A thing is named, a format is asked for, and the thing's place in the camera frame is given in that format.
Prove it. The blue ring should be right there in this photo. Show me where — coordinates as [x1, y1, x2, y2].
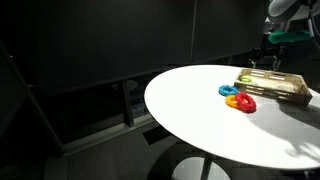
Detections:
[218, 84, 240, 98]

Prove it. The orange ring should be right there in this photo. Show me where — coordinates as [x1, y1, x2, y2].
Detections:
[224, 94, 241, 109]

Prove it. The lime green ring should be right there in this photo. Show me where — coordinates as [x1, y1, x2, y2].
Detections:
[239, 75, 253, 84]

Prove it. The white table pedestal base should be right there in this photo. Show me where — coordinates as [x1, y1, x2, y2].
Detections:
[171, 155, 231, 180]

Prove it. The red ring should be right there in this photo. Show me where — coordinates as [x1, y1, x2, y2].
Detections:
[234, 91, 258, 114]

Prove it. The wooden slatted tray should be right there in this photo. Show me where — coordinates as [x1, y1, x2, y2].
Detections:
[233, 68, 314, 107]

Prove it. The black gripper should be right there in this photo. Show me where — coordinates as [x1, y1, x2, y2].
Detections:
[249, 46, 289, 72]

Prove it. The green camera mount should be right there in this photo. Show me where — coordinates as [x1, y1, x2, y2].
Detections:
[267, 29, 312, 45]

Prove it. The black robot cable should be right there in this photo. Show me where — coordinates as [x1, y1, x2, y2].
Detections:
[307, 3, 320, 51]

